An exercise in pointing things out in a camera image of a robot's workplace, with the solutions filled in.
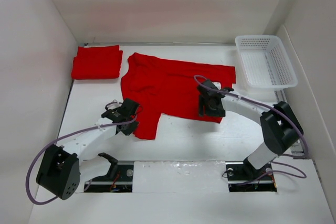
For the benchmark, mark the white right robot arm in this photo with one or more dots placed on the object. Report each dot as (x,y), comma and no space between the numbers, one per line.
(279,125)

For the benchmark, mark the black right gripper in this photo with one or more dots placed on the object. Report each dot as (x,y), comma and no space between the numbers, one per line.
(206,111)

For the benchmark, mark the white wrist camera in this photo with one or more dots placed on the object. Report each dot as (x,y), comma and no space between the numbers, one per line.
(219,86)
(112,104)

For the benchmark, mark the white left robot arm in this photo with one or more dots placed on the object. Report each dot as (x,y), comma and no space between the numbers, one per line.
(59,171)

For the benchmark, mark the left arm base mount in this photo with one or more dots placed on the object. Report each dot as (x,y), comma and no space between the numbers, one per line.
(117,179)

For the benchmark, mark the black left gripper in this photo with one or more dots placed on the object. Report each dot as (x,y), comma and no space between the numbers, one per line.
(130,128)

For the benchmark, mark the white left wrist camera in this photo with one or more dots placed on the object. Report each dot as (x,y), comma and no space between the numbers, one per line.
(112,104)

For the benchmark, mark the white perforated plastic basket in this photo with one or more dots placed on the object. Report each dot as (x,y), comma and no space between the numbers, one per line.
(265,63)

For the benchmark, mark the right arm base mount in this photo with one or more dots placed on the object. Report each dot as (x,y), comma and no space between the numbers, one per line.
(241,178)

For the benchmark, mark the folded red t shirt stack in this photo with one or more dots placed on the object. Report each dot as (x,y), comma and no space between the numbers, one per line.
(97,63)

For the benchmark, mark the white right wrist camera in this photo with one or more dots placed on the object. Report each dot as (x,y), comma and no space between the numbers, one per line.
(219,86)

